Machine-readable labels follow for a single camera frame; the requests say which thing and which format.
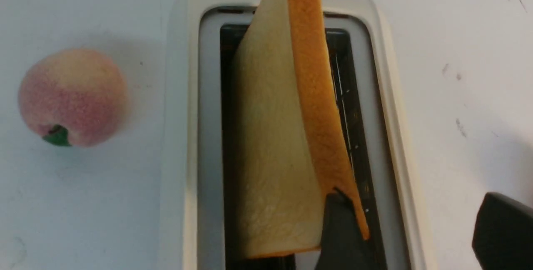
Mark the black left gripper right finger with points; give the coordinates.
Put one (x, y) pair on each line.
(503, 234)

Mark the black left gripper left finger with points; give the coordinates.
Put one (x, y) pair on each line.
(342, 244)

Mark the toast slice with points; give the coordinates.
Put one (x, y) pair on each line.
(286, 150)

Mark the white two-slot toaster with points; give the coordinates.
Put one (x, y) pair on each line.
(202, 36)

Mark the pink peach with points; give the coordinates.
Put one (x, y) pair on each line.
(76, 97)

